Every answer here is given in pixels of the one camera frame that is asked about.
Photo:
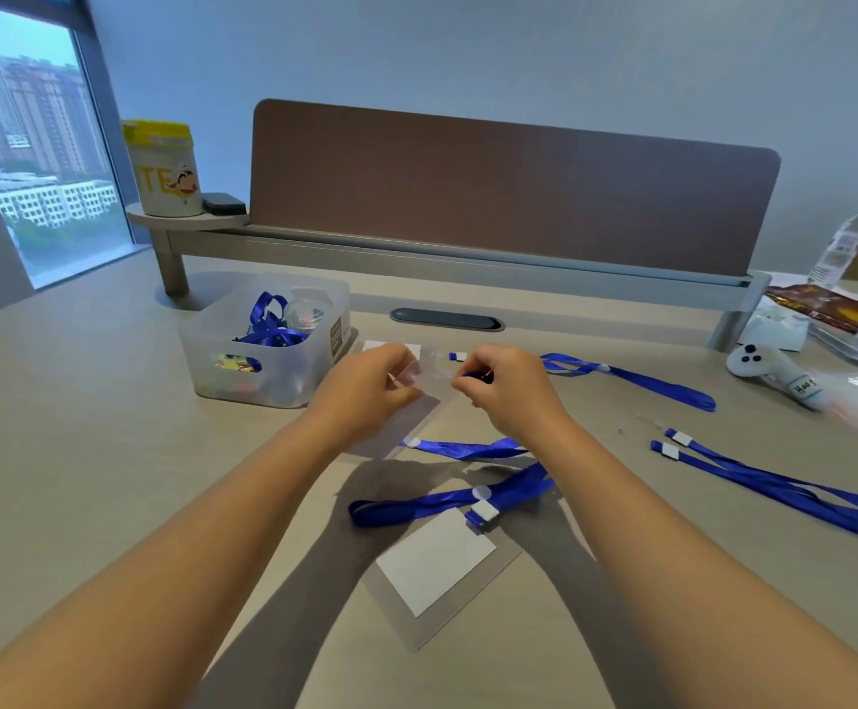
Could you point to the person's left hand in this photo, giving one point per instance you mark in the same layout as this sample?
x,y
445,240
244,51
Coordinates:
x,y
355,395

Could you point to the person's right hand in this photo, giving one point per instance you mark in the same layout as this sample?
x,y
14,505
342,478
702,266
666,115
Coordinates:
x,y
517,398

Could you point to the person's left thumb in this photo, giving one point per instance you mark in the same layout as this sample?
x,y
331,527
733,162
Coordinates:
x,y
403,398

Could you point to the person's right thumb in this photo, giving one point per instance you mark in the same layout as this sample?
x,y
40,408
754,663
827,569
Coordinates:
x,y
468,392

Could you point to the person's left forearm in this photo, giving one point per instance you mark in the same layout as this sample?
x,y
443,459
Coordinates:
x,y
155,575

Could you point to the person's right forearm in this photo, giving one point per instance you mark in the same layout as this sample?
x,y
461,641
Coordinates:
x,y
665,575

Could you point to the translucent plastic storage box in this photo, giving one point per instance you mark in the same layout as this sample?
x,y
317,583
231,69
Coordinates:
x,y
281,376

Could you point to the clear badge holder with card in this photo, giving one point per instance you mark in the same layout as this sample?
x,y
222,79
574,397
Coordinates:
x,y
436,564

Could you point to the brown desk divider panel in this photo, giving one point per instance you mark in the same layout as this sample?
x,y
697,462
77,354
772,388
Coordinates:
x,y
510,191

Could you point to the small black case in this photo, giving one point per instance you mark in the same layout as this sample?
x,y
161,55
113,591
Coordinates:
x,y
223,204

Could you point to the white handheld controller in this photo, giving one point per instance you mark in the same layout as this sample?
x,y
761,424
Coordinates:
x,y
768,369

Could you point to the white paper packet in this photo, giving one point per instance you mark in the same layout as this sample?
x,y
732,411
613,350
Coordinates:
x,y
772,330

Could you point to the white and yellow cartoon cup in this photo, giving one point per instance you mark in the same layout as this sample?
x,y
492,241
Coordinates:
x,y
163,169

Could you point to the brown snack packet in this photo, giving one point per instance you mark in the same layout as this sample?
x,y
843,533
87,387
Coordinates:
x,y
820,306

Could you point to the clear plastic water bottle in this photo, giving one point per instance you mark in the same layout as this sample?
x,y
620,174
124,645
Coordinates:
x,y
842,247

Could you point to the window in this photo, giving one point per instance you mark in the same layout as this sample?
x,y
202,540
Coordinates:
x,y
30,154

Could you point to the grey desk shelf rail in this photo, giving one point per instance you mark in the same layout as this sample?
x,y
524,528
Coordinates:
x,y
436,262

